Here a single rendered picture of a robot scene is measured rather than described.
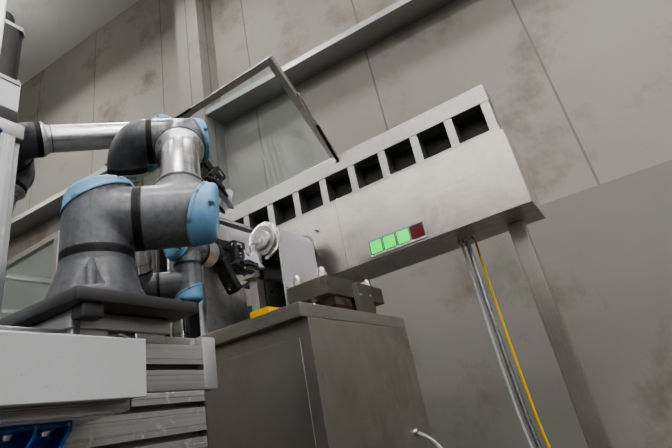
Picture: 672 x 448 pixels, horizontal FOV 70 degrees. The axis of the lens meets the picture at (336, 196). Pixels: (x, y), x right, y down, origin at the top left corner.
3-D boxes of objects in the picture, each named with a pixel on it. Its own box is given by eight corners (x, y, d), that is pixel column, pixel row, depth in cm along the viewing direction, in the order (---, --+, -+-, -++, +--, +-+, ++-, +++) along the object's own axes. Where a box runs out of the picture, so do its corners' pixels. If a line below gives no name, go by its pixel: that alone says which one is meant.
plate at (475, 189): (22, 388, 293) (26, 338, 306) (67, 386, 316) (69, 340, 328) (530, 199, 162) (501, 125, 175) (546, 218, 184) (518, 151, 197)
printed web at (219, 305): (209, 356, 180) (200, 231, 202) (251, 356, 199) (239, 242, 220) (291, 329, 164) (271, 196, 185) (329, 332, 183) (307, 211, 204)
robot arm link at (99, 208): (67, 271, 85) (70, 202, 91) (148, 263, 89) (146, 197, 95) (47, 246, 75) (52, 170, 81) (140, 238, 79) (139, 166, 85)
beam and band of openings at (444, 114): (31, 338, 308) (34, 303, 317) (44, 338, 314) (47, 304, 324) (500, 129, 177) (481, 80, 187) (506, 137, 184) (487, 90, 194)
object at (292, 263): (285, 296, 169) (278, 247, 177) (322, 303, 188) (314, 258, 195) (286, 296, 169) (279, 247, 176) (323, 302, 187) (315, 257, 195)
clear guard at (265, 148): (111, 164, 246) (112, 164, 247) (175, 237, 264) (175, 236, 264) (269, 63, 202) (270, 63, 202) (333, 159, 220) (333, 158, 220)
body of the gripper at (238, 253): (246, 243, 156) (219, 235, 146) (249, 268, 152) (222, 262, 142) (229, 250, 159) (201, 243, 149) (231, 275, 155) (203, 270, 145)
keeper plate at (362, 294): (357, 314, 165) (351, 283, 170) (371, 316, 173) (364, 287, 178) (363, 312, 164) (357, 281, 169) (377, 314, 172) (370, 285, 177)
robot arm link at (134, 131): (94, 120, 113) (115, 314, 124) (144, 119, 116) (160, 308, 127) (102, 118, 124) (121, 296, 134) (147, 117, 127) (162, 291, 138)
